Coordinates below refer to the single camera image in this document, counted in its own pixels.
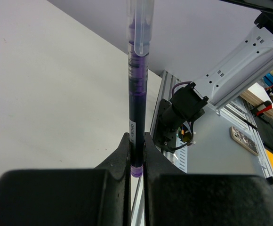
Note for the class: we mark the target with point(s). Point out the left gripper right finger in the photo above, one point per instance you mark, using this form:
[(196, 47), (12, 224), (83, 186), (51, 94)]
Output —
[(175, 198)]

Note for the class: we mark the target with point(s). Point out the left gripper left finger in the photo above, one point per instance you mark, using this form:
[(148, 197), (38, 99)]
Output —
[(69, 197)]

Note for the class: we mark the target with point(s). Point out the purple ink pen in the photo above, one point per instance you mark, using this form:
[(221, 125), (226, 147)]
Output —
[(137, 91)]

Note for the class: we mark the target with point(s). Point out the clear purple pen cap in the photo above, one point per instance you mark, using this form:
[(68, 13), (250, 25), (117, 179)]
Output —
[(140, 24)]

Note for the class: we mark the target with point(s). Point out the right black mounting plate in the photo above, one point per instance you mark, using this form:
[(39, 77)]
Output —
[(165, 130)]

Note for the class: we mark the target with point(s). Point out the white slotted cable duct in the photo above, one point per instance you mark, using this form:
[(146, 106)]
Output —
[(182, 158)]

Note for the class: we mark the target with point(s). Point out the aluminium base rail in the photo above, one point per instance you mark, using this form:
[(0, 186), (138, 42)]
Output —
[(137, 210)]

